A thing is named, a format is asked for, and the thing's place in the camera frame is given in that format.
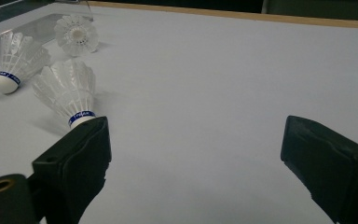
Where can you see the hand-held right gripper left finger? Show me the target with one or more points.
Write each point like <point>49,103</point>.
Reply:
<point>74,168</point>

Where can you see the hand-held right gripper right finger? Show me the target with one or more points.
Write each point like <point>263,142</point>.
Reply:
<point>332,168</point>

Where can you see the white feather shuttlecock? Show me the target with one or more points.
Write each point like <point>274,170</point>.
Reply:
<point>18,59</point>
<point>68,90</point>
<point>76,34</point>

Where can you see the clear plastic tray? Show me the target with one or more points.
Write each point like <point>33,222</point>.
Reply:
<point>43,28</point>

